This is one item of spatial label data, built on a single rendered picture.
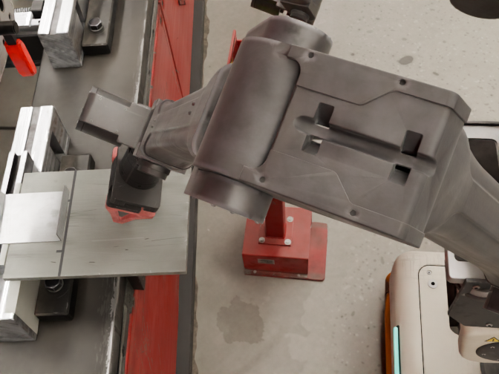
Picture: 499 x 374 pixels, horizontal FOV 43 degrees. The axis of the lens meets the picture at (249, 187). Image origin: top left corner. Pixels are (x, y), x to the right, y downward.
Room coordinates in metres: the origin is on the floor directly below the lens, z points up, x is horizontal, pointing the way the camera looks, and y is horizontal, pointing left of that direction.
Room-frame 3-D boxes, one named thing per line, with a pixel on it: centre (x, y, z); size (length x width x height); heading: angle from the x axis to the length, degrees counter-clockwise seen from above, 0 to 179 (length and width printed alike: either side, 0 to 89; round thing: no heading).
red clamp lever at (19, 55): (0.65, 0.29, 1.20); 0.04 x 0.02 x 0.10; 85
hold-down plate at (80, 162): (0.53, 0.31, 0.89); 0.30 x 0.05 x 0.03; 175
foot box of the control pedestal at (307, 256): (0.89, -0.09, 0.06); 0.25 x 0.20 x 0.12; 77
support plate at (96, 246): (0.48, 0.23, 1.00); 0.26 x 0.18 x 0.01; 85
